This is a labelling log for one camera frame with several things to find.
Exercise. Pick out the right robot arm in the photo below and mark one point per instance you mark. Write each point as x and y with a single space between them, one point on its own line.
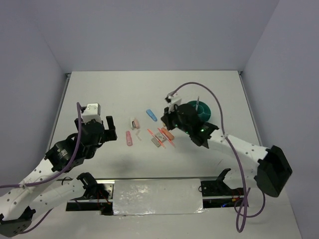
269 167

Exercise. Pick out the black mounting rail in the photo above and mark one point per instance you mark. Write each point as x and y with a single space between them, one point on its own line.
215 194

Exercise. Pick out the grey white eraser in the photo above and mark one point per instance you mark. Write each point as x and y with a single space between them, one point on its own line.
155 142

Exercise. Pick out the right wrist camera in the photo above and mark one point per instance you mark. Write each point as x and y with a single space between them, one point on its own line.
173 100

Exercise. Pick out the orange translucent case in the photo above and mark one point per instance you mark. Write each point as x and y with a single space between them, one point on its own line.
167 133

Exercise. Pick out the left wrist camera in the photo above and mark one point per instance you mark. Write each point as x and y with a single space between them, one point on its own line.
92 112

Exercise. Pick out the teal round desk organizer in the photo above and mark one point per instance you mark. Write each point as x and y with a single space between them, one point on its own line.
204 111

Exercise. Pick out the pink highlighter pen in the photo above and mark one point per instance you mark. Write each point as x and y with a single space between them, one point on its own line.
170 141

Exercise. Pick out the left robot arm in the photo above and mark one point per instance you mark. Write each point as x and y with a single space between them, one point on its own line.
26 202

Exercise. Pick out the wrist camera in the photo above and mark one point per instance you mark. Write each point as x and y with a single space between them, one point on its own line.
173 100
92 112

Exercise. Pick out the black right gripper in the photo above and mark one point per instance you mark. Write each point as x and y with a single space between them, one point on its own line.
167 118

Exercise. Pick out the pink translucent case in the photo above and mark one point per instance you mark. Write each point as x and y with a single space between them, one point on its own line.
129 138

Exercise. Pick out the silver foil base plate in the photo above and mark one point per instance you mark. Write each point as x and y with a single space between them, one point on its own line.
157 197

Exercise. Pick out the blue translucent case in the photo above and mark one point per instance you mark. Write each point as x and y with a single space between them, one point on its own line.
151 115

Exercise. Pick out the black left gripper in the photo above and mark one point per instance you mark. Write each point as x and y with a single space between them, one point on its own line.
109 134

